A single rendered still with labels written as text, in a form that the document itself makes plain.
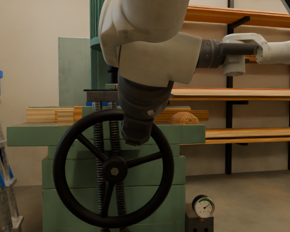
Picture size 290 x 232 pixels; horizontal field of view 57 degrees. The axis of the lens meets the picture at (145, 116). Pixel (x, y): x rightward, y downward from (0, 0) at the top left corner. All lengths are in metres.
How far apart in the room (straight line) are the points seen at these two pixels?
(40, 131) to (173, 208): 0.47
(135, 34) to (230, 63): 0.61
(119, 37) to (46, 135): 0.59
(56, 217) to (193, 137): 0.48
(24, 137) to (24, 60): 2.59
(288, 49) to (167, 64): 0.62
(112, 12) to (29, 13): 3.24
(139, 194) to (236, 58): 0.51
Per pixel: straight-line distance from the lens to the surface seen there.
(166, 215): 0.90
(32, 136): 0.86
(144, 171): 0.85
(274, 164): 4.33
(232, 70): 0.86
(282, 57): 0.92
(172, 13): 0.25
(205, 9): 3.27
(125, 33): 0.29
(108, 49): 0.33
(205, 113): 1.02
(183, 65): 0.34
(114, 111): 0.63
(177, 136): 0.84
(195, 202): 0.84
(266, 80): 4.16
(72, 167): 0.85
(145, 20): 0.26
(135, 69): 0.36
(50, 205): 0.90
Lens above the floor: 0.97
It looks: 3 degrees down
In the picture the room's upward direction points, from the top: straight up
